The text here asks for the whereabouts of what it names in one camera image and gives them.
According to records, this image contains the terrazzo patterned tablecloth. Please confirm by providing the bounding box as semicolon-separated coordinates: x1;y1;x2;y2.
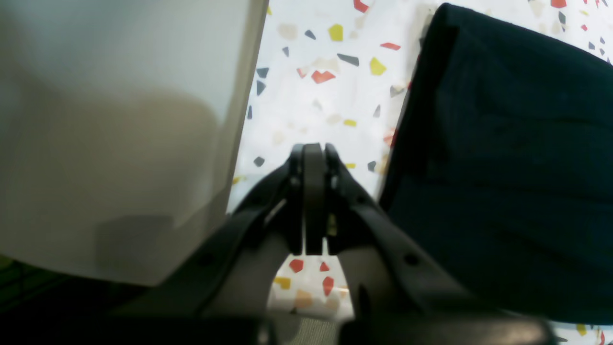
227;0;612;345

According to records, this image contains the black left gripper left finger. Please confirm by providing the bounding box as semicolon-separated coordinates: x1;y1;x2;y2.
110;144;316;345

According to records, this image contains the black t-shirt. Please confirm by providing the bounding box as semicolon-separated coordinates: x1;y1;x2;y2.
381;4;613;325

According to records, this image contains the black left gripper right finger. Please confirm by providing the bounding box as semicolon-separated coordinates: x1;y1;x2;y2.
316;144;558;345

